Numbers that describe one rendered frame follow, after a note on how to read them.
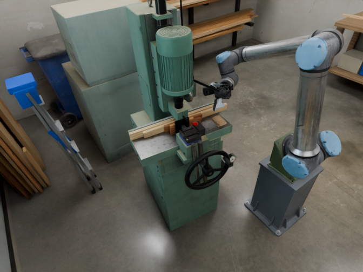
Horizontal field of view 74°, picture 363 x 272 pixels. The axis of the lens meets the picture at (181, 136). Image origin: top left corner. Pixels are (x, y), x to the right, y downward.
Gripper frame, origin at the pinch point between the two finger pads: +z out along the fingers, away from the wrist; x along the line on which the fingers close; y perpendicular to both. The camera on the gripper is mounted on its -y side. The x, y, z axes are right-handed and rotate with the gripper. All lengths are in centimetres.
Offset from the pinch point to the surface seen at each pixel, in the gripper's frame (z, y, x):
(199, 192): -8, -21, 75
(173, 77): 9.9, -14.5, -15.2
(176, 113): 2.8, -20.8, 7.6
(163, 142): 12.8, -27.3, 21.4
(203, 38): -243, -93, -6
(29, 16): -83, -230, -69
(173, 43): 13.1, -9.5, -31.2
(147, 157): 26.6, -30.6, 23.7
